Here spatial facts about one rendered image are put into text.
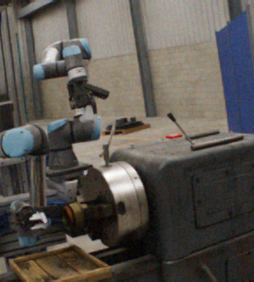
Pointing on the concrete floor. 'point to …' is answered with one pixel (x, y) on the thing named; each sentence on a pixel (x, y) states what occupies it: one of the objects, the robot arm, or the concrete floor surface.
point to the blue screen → (240, 76)
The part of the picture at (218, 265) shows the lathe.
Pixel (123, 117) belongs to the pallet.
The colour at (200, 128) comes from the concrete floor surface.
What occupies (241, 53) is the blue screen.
